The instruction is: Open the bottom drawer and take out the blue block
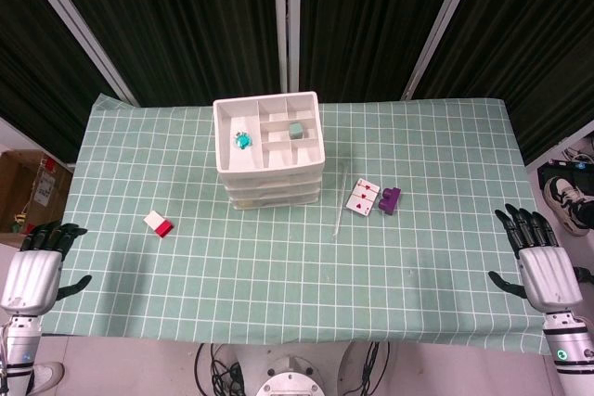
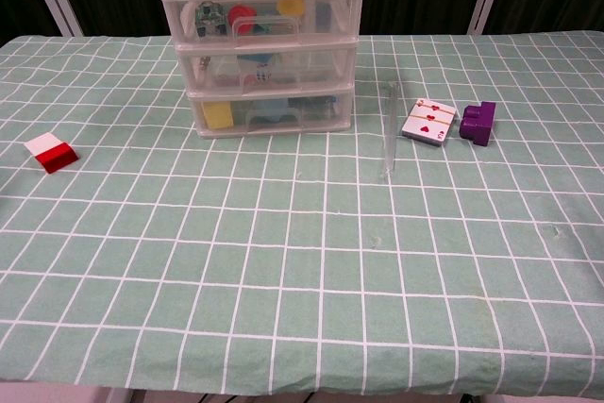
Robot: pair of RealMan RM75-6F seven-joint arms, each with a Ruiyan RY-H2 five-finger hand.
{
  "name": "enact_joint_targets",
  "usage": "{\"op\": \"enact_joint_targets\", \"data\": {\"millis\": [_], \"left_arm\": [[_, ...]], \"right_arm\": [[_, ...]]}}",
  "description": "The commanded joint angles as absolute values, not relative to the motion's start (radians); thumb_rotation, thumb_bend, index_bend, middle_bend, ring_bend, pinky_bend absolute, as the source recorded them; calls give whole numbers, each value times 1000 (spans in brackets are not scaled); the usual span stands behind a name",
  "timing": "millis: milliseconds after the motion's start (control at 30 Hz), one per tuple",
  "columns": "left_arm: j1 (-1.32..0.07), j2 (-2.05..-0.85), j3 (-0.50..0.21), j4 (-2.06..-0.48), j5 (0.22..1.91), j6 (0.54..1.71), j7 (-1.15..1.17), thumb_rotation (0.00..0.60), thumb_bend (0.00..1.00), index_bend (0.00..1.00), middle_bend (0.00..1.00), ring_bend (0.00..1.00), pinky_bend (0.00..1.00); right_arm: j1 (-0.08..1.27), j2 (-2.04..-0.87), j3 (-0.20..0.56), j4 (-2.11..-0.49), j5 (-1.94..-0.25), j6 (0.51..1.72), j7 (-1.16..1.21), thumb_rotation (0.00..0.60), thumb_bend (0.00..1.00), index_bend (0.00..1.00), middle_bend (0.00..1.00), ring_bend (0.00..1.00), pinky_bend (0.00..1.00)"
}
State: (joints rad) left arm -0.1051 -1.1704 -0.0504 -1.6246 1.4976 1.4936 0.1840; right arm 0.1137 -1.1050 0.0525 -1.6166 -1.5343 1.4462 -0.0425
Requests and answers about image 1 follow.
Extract clear plastic pipette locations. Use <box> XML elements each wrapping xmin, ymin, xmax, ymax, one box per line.
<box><xmin>330</xmin><ymin>161</ymin><xmax>350</xmax><ymax>242</ymax></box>

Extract white frame post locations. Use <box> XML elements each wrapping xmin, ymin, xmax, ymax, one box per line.
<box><xmin>272</xmin><ymin>0</ymin><xmax>302</xmax><ymax>94</ymax></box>
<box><xmin>18</xmin><ymin>0</ymin><xmax>140</xmax><ymax>108</ymax></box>
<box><xmin>401</xmin><ymin>0</ymin><xmax>486</xmax><ymax>100</ymax></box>

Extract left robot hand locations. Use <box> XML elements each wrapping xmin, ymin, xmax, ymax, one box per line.
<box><xmin>0</xmin><ymin>222</ymin><xmax>93</xmax><ymax>318</ymax></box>

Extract black curtain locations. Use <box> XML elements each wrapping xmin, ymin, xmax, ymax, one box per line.
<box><xmin>0</xmin><ymin>0</ymin><xmax>117</xmax><ymax>163</ymax></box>
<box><xmin>39</xmin><ymin>0</ymin><xmax>285</xmax><ymax>108</ymax></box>
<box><xmin>299</xmin><ymin>0</ymin><xmax>465</xmax><ymax>103</ymax></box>
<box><xmin>412</xmin><ymin>0</ymin><xmax>594</xmax><ymax>166</ymax></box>

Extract clear top drawer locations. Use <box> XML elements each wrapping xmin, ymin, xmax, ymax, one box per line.
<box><xmin>222</xmin><ymin>172</ymin><xmax>324</xmax><ymax>186</ymax></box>

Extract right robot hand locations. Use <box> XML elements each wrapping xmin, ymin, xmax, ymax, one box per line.
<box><xmin>487</xmin><ymin>203</ymin><xmax>584</xmax><ymax>314</ymax></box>

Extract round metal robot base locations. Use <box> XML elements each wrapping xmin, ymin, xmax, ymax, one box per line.
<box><xmin>254</xmin><ymin>354</ymin><xmax>326</xmax><ymax>396</ymax></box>

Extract cardboard box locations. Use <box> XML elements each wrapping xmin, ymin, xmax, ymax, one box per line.
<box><xmin>0</xmin><ymin>149</ymin><xmax>73</xmax><ymax>234</ymax></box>

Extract clear drawer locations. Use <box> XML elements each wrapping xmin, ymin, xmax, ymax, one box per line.
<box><xmin>229</xmin><ymin>194</ymin><xmax>321</xmax><ymax>208</ymax></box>
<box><xmin>222</xmin><ymin>172</ymin><xmax>324</xmax><ymax>186</ymax></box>
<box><xmin>226</xmin><ymin>184</ymin><xmax>322</xmax><ymax>197</ymax></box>

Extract clear bottom drawer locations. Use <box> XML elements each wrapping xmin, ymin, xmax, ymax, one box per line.
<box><xmin>229</xmin><ymin>194</ymin><xmax>321</xmax><ymax>208</ymax></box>

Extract white compartment tray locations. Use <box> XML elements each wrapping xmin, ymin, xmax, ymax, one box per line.
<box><xmin>212</xmin><ymin>91</ymin><xmax>326</xmax><ymax>210</ymax></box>

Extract black and white sneaker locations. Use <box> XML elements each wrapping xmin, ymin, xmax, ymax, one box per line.
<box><xmin>543</xmin><ymin>176</ymin><xmax>594</xmax><ymax>236</ymax></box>

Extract purple block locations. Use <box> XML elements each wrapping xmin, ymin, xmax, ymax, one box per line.
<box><xmin>378</xmin><ymin>186</ymin><xmax>402</xmax><ymax>216</ymax></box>

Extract green checked tablecloth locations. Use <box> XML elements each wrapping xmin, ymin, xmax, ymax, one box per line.
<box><xmin>36</xmin><ymin>92</ymin><xmax>556</xmax><ymax>356</ymax></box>

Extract white shoe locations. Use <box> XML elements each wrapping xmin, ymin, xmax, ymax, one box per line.
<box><xmin>27</xmin><ymin>361</ymin><xmax>65</xmax><ymax>396</ymax></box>

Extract red and white block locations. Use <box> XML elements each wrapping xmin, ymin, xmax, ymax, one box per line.
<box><xmin>142</xmin><ymin>211</ymin><xmax>175</xmax><ymax>239</ymax></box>

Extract hearts playing card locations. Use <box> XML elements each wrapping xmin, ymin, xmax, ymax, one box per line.
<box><xmin>344</xmin><ymin>178</ymin><xmax>381</xmax><ymax>218</ymax></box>

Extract black cable bundle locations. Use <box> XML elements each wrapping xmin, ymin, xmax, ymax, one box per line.
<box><xmin>355</xmin><ymin>342</ymin><xmax>392</xmax><ymax>396</ymax></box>
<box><xmin>193</xmin><ymin>342</ymin><xmax>246</xmax><ymax>396</ymax></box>

